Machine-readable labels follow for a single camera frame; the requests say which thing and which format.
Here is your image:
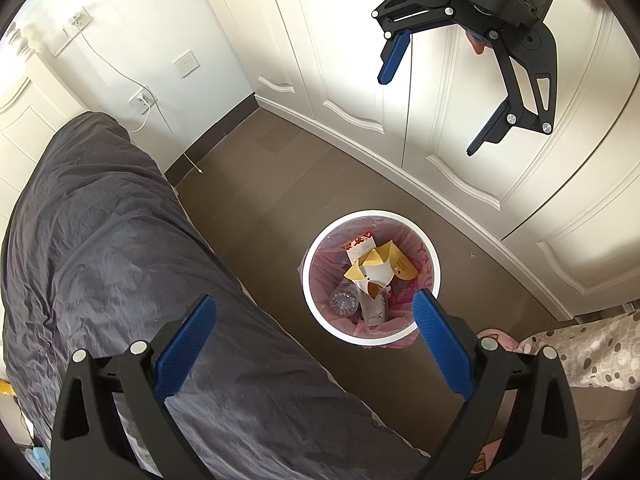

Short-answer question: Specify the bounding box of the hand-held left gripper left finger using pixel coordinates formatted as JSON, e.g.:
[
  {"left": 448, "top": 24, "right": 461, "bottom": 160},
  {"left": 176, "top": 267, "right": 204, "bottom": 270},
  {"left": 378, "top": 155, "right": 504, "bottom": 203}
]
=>
[{"left": 50, "top": 294, "right": 219, "bottom": 480}]

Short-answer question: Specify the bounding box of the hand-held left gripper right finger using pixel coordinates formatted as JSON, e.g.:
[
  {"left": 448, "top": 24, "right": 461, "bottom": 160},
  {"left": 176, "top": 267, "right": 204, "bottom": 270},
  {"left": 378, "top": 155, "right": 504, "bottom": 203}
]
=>
[{"left": 412, "top": 290, "right": 583, "bottom": 480}]

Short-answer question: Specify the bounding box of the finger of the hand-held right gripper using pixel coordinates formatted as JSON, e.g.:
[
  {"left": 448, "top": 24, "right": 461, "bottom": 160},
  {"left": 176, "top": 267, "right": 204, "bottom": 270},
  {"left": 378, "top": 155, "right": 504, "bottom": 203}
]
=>
[
  {"left": 371, "top": 0, "right": 458, "bottom": 86},
  {"left": 466, "top": 27, "right": 559, "bottom": 158}
]

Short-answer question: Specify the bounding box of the gold foil wrapper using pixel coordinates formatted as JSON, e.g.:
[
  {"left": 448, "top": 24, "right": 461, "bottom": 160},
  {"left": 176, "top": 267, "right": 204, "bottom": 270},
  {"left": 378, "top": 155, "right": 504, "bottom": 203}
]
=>
[{"left": 344, "top": 242, "right": 419, "bottom": 302}]

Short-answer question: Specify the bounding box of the clear plastic water bottle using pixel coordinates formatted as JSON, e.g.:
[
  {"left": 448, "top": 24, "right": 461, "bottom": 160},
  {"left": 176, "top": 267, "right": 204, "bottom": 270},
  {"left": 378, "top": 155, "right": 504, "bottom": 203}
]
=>
[{"left": 328, "top": 280, "right": 362, "bottom": 317}]

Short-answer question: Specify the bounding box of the white red-tipped paper strip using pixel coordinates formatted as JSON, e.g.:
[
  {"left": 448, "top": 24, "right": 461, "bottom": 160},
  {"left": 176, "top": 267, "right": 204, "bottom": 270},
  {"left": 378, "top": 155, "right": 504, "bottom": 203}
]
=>
[{"left": 345, "top": 232, "right": 376, "bottom": 261}]

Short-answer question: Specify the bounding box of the white bin with pink liner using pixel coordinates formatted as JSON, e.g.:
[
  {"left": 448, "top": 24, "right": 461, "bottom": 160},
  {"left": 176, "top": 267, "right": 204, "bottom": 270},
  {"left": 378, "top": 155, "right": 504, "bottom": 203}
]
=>
[{"left": 298, "top": 210, "right": 442, "bottom": 349}]

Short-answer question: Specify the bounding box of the person's right hand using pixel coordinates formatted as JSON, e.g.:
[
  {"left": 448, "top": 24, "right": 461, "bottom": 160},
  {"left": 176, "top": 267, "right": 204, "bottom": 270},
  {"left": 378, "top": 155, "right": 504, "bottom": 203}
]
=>
[{"left": 464, "top": 27, "right": 489, "bottom": 57}]

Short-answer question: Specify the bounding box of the dark grey bed duvet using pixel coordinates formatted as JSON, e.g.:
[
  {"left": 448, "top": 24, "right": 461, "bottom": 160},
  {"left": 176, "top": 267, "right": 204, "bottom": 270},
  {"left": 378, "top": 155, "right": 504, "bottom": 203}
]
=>
[{"left": 0, "top": 112, "right": 431, "bottom": 480}]

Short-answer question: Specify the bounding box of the dotted beige blanket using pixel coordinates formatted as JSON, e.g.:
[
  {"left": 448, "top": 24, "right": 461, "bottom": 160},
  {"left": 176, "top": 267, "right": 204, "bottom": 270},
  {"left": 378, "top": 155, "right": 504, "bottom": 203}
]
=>
[{"left": 470, "top": 305, "right": 640, "bottom": 480}]

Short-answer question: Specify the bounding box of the white carved headboard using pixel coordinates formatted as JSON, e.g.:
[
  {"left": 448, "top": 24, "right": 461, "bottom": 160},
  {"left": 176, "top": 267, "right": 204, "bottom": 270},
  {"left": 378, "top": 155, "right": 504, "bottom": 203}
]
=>
[{"left": 0, "top": 25, "right": 88, "bottom": 241}]

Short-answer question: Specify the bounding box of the blank white wall plate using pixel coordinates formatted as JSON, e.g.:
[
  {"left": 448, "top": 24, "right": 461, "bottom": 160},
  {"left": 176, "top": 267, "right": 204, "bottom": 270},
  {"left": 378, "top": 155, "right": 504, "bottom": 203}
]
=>
[{"left": 172, "top": 50, "right": 201, "bottom": 79}]

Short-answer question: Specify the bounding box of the white wall socket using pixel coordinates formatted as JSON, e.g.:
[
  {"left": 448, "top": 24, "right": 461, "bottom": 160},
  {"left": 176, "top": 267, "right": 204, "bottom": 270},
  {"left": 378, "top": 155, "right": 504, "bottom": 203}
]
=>
[{"left": 128, "top": 88, "right": 159, "bottom": 117}]

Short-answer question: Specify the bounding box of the white charging cable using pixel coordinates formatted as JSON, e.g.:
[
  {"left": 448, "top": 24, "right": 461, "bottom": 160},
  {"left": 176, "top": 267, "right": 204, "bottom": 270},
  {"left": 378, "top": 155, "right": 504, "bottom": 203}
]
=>
[{"left": 77, "top": 27, "right": 204, "bottom": 175}]

